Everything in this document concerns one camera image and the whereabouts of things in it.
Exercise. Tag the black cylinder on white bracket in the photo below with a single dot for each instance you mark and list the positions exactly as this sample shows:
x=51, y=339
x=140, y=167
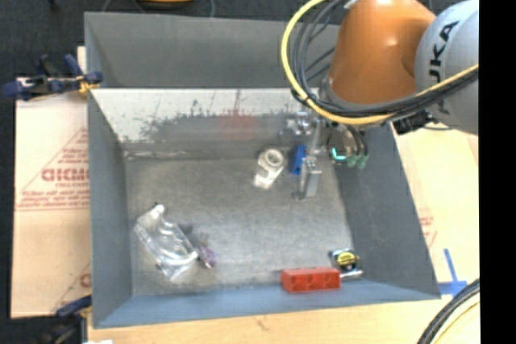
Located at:
x=409, y=123

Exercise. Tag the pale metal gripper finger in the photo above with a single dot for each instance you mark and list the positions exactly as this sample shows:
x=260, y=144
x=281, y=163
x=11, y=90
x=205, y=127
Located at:
x=301, y=185
x=313, y=181

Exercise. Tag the clear plastic packet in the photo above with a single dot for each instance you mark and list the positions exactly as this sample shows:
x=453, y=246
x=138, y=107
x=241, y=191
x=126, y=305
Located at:
x=165, y=243

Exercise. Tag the purple small object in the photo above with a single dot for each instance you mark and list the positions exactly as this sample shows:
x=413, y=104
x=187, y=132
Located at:
x=207, y=255

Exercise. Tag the red toy brick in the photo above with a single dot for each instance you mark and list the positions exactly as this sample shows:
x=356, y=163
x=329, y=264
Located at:
x=310, y=280

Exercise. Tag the yellow and black tape measure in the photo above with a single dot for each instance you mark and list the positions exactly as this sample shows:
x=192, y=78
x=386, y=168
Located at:
x=346, y=258

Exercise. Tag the white plastic fitting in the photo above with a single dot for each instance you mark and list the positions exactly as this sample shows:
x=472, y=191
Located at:
x=268, y=169

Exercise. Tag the brown cardboard board red print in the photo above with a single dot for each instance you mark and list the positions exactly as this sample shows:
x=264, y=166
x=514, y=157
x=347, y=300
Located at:
x=48, y=213

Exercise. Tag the grey metal bin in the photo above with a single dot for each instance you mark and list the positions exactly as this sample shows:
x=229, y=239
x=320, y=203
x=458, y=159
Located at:
x=242, y=221

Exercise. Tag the blue small block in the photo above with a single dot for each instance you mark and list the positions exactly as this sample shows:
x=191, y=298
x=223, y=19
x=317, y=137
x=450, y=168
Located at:
x=298, y=159

